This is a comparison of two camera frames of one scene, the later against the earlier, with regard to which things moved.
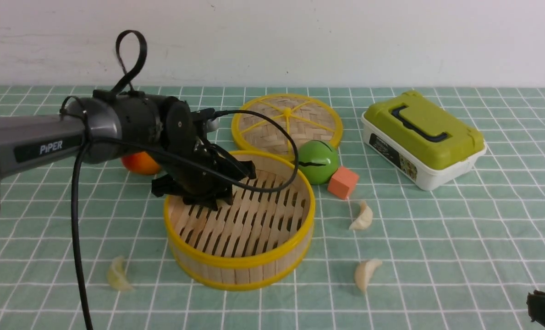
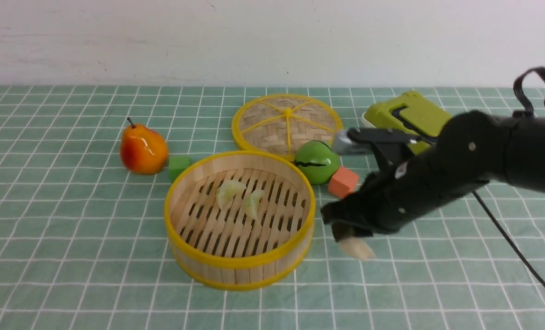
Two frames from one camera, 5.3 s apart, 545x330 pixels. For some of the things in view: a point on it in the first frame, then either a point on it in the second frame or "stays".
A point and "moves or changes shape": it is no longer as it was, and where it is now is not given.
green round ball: x=318 y=161 stays
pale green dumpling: x=117 y=276 moves or changes shape
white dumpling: x=363 y=272 → x=357 y=247
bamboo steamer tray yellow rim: x=260 y=239 stays
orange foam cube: x=342 y=182 stays
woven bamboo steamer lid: x=310 y=118 stays
